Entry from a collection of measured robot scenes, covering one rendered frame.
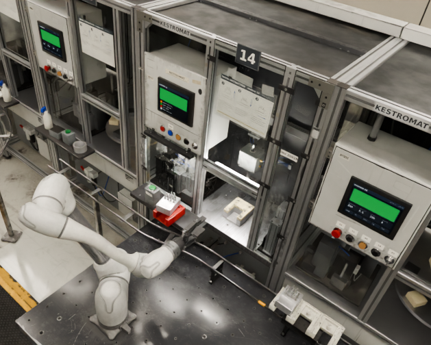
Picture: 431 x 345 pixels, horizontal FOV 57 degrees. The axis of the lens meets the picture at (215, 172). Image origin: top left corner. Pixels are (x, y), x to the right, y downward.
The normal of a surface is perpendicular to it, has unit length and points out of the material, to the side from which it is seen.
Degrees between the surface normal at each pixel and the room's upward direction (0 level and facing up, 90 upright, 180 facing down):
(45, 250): 0
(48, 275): 0
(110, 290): 6
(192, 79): 90
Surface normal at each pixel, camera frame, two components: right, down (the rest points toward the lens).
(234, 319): 0.10, -0.77
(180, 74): -0.61, 0.45
